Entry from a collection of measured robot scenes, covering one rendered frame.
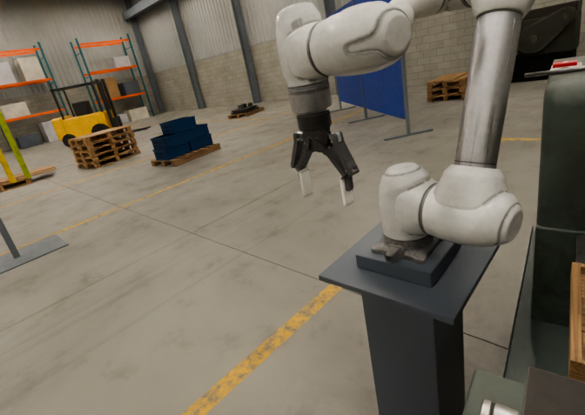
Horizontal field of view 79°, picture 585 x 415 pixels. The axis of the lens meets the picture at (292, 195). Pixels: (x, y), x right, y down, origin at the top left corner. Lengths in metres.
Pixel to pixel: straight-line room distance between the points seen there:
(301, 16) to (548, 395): 0.71
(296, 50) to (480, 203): 0.57
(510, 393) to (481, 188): 0.49
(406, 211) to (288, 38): 0.59
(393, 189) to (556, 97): 0.45
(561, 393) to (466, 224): 0.48
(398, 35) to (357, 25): 0.07
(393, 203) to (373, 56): 0.56
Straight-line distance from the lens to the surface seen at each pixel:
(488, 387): 0.67
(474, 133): 1.02
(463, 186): 0.99
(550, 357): 1.29
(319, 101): 0.77
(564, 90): 1.12
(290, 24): 0.76
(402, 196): 1.07
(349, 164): 0.76
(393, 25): 0.63
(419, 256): 1.14
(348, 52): 0.64
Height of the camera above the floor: 1.42
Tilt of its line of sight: 20 degrees down
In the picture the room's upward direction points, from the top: 12 degrees counter-clockwise
